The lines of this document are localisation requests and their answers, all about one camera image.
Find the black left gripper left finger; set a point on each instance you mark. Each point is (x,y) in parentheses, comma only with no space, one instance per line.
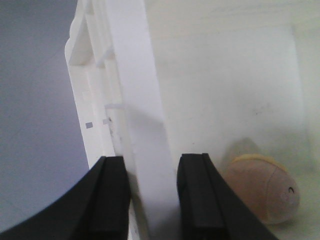
(96,208)

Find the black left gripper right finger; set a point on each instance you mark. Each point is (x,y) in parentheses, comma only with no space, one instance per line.
(209,208)

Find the white plastic tote crate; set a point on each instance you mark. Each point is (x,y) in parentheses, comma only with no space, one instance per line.
(154,79)

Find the pink smiling plush toy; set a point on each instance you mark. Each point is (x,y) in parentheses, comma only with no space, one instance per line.
(264,186)

